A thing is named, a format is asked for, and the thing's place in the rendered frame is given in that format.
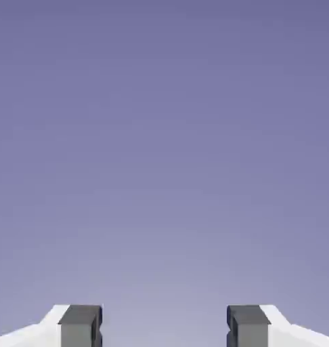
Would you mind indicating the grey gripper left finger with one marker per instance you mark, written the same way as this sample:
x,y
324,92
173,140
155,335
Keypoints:
x,y
75,328

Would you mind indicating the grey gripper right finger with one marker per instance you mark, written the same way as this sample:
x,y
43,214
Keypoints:
x,y
251,328

